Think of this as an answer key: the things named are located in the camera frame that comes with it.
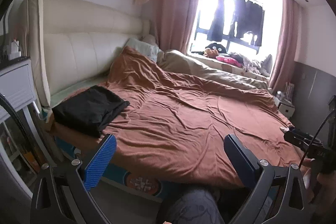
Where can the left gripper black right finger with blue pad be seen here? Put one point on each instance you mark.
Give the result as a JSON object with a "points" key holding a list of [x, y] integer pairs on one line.
{"points": [[278, 194]]}

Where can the white charger on table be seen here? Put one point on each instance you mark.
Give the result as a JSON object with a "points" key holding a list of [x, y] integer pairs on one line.
{"points": [[13, 50]]}

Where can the pink curtain left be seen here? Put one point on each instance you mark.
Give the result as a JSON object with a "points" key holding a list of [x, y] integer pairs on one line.
{"points": [[178, 3]]}

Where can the pink plush toy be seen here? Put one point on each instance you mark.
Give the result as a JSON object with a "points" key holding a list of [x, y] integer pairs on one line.
{"points": [[229, 60]]}

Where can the white bedside table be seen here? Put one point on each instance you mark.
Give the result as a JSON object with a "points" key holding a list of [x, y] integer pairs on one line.
{"points": [[23, 151]]}

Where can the black round plush toy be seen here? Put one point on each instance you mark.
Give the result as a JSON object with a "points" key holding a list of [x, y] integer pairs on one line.
{"points": [[216, 46]]}

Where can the person's right hand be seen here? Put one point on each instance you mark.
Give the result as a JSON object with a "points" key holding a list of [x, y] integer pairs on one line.
{"points": [[308, 173]]}

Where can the pink curtain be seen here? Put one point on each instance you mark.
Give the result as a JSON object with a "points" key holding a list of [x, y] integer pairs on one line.
{"points": [[287, 45], [178, 3]]}

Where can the person's patterned knee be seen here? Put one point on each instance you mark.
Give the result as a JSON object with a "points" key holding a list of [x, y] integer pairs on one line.
{"points": [[192, 205]]}

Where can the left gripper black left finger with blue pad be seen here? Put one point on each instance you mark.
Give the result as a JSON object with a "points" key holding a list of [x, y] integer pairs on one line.
{"points": [[62, 194]]}

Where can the black large garment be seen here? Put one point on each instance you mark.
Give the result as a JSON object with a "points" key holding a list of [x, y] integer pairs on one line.
{"points": [[90, 111]]}

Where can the beige olive duvet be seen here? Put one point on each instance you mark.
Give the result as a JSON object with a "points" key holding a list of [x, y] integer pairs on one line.
{"points": [[176, 62]]}

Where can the light patterned pillow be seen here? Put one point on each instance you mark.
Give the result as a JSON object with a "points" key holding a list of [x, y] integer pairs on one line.
{"points": [[148, 50]]}

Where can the cream leather headboard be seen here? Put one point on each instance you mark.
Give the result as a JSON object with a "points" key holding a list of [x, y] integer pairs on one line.
{"points": [[71, 41]]}

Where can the white nightstand far side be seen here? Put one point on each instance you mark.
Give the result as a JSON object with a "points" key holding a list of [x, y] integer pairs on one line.
{"points": [[284, 107]]}

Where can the pink curtain right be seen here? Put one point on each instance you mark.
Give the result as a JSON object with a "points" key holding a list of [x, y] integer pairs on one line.
{"points": [[287, 45]]}

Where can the rust orange bed cover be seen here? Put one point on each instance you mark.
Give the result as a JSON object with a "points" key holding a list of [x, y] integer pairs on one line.
{"points": [[175, 124]]}

